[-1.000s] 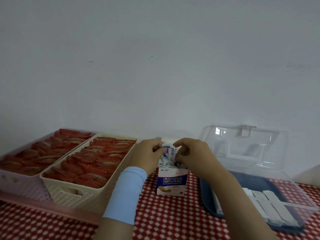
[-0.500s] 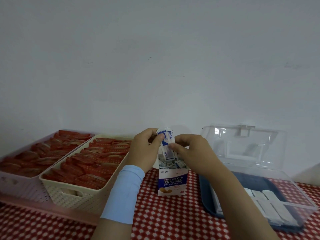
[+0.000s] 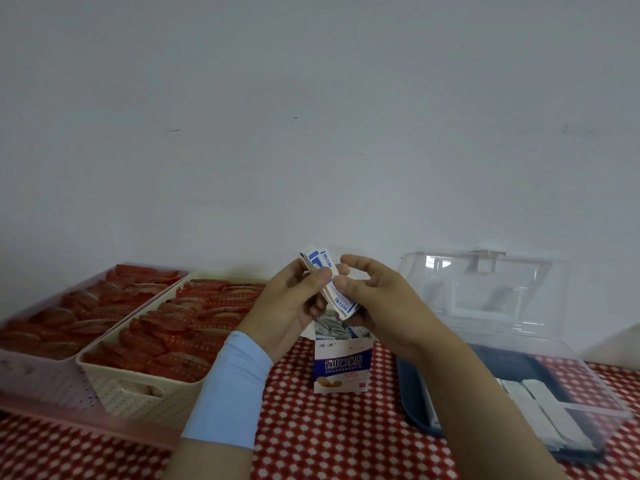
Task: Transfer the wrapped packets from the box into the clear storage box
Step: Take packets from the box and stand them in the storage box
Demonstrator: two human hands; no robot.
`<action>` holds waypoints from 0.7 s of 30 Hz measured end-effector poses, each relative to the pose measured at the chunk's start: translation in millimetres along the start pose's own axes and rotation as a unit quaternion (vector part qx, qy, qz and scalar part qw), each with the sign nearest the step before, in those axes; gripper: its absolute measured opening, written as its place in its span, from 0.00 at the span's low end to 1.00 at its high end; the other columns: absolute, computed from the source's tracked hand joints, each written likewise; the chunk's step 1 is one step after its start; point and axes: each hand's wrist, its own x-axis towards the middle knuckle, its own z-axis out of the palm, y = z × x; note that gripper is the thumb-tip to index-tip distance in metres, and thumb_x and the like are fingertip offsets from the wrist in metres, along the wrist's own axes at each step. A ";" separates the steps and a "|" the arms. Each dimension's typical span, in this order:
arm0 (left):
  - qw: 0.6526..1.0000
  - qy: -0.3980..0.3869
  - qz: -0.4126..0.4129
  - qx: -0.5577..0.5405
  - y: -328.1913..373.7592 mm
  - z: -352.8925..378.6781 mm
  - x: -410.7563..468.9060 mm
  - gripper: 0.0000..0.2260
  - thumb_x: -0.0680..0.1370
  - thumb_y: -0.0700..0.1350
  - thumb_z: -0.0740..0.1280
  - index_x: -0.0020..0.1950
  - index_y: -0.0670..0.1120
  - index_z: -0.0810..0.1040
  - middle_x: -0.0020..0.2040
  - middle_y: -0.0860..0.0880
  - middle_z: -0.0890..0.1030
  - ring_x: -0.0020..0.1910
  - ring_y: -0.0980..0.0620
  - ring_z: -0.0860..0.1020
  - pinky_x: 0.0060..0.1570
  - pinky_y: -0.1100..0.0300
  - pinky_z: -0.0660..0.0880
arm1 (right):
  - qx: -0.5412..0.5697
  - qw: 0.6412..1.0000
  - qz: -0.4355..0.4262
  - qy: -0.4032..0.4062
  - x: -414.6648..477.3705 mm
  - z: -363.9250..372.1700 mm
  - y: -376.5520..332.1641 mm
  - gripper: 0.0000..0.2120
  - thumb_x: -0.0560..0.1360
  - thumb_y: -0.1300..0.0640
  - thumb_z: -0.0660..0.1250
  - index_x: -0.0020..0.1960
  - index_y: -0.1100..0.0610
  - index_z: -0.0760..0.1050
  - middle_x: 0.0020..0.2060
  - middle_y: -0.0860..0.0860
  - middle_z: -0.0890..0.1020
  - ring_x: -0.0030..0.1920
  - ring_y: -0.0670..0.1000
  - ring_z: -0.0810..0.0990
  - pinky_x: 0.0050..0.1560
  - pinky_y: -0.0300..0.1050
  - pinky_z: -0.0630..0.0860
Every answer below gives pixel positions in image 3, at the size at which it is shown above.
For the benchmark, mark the pink plastic tray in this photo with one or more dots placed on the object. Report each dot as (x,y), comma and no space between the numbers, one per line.
(75,419)

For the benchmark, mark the person's right forearm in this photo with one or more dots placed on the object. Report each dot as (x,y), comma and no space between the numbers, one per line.
(490,429)

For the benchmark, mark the light blue wristband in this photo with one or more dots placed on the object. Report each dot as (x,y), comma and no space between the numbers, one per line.
(230,394)

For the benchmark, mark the pile of bandage strips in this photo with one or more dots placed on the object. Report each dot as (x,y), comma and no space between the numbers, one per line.
(330,328)

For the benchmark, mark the person's left forearm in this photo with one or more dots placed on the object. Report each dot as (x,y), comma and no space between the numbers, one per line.
(210,462)

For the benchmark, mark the blue white cardboard box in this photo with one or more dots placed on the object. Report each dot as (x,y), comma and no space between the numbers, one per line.
(342,367)

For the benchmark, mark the bundle of bandage wrappers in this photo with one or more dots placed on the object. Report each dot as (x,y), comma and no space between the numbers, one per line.
(320,259)

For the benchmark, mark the pink perforated plastic basket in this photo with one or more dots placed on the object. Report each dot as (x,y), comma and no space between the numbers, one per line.
(30,379)

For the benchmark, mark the person's right hand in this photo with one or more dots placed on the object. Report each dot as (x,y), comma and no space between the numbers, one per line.
(400,314)

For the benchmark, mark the person's left hand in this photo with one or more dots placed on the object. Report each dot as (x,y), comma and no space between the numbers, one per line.
(280,314)

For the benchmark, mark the pile of red packets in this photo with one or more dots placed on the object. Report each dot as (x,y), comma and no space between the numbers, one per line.
(175,329)
(80,309)

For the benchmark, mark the clear storage box blue base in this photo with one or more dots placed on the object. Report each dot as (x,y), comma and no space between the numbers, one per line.
(410,394)

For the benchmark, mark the row of bandage stacks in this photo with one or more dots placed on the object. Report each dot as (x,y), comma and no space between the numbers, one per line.
(550,419)

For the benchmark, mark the cream perforated plastic basket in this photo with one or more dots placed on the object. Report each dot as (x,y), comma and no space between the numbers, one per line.
(175,399)

